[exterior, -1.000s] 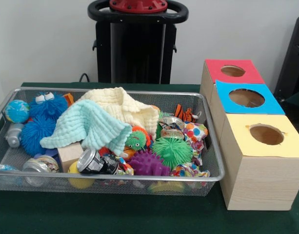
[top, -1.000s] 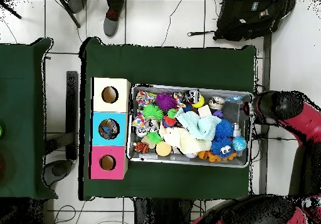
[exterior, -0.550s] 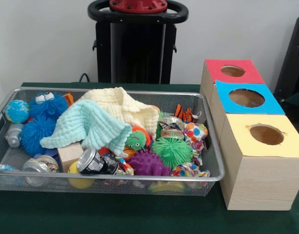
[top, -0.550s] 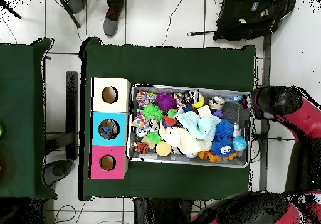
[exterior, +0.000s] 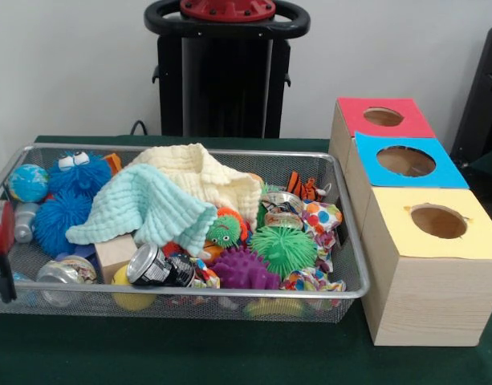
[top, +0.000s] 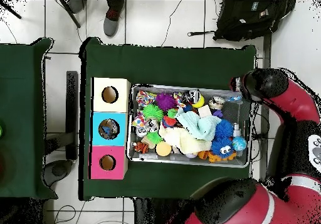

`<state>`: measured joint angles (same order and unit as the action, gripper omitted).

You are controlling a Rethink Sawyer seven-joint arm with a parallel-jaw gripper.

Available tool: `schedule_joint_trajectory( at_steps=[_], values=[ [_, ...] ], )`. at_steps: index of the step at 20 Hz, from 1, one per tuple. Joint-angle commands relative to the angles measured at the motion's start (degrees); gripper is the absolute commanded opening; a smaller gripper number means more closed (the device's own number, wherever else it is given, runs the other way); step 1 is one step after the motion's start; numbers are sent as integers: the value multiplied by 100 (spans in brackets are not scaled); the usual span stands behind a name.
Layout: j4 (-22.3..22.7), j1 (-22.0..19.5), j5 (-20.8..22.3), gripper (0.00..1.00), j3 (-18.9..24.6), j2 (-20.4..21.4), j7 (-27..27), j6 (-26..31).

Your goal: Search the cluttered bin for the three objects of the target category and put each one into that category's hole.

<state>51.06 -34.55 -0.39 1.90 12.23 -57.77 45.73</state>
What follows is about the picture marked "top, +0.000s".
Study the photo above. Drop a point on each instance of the orange striped tiger plush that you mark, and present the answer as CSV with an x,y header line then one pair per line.
x,y
141,147

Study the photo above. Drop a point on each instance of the clear plastic bottle blue label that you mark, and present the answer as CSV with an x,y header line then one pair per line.
x,y
106,131

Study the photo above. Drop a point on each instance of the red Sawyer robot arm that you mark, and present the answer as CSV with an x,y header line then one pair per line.
x,y
296,103

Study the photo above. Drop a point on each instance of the clear mesh bin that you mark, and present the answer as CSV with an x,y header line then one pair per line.
x,y
175,160

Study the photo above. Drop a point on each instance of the wooden box with three holes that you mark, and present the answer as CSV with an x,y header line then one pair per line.
x,y
110,103

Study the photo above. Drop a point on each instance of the crushed black can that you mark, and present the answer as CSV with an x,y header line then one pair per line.
x,y
191,94

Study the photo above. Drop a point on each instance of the mint green cloth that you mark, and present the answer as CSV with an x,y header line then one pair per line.
x,y
200,127

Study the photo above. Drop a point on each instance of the blue fuzzy toy with eyes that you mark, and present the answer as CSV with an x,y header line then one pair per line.
x,y
220,145

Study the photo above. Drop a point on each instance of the dark green table cloth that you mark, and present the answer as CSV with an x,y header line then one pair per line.
x,y
20,108
175,66

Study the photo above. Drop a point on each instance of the black backpack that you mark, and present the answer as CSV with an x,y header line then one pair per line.
x,y
250,20

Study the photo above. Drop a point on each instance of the purple spiky rubber ball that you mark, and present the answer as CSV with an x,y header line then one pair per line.
x,y
165,101

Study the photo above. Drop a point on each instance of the cream cloth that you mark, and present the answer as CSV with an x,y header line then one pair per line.
x,y
180,140

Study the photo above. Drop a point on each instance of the green spiky rubber ball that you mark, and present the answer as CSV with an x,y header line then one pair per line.
x,y
152,111

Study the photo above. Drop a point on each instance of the person's foot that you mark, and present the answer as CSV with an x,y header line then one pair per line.
x,y
111,23
76,5

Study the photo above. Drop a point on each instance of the black standing panel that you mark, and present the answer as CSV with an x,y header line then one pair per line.
x,y
72,114

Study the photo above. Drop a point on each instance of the black tripod leg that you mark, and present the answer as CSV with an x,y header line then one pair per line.
x,y
11,11
71,15

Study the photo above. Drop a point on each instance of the grey stand foot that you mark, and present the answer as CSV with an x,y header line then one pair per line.
x,y
59,170

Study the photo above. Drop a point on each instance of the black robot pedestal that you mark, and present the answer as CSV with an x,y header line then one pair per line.
x,y
160,211

